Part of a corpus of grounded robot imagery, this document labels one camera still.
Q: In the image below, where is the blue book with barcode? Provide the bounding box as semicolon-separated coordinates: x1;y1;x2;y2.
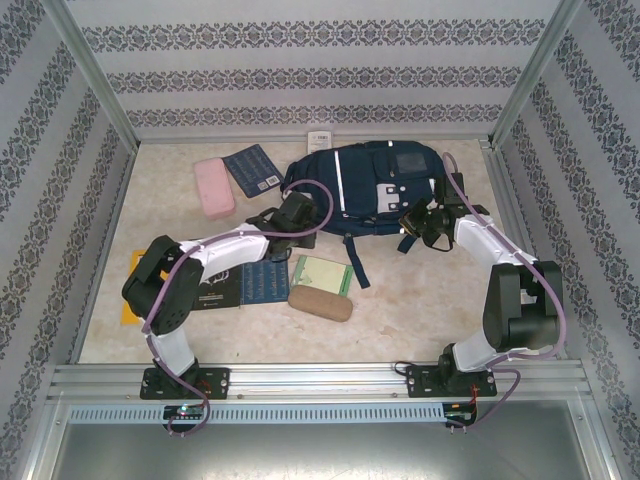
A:
222;144;285;200

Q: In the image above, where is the pink pencil case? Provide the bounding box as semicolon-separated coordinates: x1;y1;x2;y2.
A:
193;157;237;219

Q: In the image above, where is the navy blue backpack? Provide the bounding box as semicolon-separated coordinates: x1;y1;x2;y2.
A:
283;140;454;290

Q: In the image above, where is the blue patterned book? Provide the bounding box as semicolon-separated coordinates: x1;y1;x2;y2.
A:
239;257;292;307

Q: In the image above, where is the green notebook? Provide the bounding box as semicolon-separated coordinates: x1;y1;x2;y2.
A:
291;254;355;301

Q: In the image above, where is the white packaged school supply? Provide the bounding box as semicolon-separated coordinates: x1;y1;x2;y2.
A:
305;130;334;155

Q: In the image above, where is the black book with antlers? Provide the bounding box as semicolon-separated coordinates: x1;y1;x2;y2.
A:
192;264;245;311

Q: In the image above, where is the yellow book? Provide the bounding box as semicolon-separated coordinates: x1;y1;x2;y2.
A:
121;248;151;327

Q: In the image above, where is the brown cork case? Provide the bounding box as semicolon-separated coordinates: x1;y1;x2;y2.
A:
287;284;354;324

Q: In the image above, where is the aluminium frame rail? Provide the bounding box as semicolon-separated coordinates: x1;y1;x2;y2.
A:
482;139;586;364
69;143;141;364

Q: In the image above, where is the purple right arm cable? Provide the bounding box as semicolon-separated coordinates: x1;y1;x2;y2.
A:
442;151;569;434

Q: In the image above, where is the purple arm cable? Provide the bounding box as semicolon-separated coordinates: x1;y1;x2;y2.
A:
142;178;335;439
442;151;569;434

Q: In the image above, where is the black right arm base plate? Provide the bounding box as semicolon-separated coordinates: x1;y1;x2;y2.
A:
405;363;499;400

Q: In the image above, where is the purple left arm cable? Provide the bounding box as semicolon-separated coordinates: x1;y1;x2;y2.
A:
142;178;335;439

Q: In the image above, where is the wide aluminium mounting rail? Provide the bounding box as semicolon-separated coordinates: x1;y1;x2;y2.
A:
47;363;586;401

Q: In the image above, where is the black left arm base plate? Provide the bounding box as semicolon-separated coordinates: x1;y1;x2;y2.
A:
139;367;231;401

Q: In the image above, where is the aluminium frame post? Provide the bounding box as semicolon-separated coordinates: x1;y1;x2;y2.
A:
489;0;584;146
42;0;141;146

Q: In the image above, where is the slotted grey cable duct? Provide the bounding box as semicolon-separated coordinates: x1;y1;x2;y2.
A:
67;403;446;424

